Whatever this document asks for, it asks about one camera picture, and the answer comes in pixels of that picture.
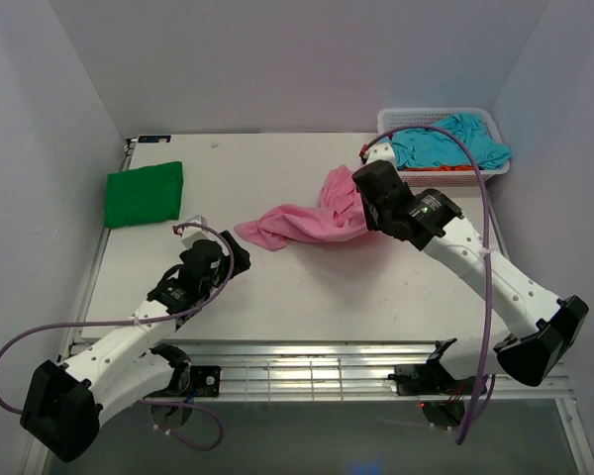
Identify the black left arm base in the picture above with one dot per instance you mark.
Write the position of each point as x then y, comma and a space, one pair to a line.
202, 381

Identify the pink t shirt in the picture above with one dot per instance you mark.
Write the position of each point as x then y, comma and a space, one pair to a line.
338, 217

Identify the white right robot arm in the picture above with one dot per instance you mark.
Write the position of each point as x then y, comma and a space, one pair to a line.
541, 325

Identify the green folded t shirt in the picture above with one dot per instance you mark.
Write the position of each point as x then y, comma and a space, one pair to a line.
144, 196

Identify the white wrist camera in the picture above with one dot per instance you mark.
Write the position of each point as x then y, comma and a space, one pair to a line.
191, 231
379, 151

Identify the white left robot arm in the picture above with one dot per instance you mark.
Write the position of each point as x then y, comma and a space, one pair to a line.
67, 403

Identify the orange t shirt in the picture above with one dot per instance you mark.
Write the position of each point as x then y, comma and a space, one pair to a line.
442, 168

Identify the white plastic basket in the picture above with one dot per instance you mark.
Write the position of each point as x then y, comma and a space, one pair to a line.
401, 119

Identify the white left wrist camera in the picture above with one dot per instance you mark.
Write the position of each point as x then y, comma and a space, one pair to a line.
191, 231

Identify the aluminium frame rail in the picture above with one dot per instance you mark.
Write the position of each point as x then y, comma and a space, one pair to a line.
299, 372

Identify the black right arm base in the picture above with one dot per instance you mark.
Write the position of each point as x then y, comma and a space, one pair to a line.
442, 397

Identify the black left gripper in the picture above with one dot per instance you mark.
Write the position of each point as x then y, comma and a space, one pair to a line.
242, 262

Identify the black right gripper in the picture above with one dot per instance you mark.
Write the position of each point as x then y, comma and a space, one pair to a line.
369, 220

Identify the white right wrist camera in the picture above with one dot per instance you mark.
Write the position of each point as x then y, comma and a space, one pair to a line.
379, 151

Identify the blue label sticker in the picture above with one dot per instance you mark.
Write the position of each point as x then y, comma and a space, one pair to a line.
154, 139

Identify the blue t shirt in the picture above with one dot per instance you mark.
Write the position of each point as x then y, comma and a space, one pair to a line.
428, 149

